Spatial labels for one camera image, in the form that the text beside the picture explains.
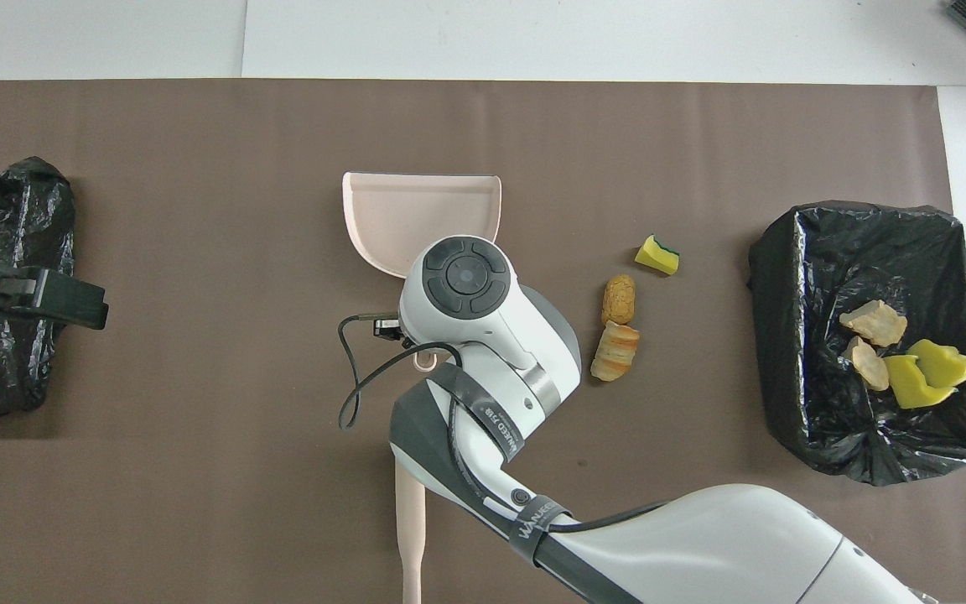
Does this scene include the beige plastic dustpan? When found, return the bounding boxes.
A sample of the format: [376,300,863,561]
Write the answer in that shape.
[342,172,502,372]

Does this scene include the beige hand brush black bristles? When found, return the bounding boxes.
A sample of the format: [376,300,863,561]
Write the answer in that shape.
[394,460,427,604]

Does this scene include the sliced toy bread loaf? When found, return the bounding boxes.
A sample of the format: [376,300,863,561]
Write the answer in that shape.
[590,321,641,383]

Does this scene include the brown oval toy bread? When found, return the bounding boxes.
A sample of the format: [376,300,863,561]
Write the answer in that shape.
[601,274,637,326]

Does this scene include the yellow sponge with green pad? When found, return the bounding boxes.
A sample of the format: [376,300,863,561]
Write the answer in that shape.
[635,234,681,277]

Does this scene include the beige chunk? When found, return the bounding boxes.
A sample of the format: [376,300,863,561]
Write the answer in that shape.
[845,336,891,393]
[839,299,909,348]

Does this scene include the notched yellow sponge piece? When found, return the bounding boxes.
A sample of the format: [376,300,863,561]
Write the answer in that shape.
[881,354,953,410]

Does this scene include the bin lined with black bag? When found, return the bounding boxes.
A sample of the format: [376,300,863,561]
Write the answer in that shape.
[0,157,77,423]
[749,200,966,487]

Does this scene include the brown paper table mat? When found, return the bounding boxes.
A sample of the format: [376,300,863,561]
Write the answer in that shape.
[0,80,966,604]

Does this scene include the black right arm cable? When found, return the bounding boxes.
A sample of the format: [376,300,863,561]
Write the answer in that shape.
[338,313,459,430]

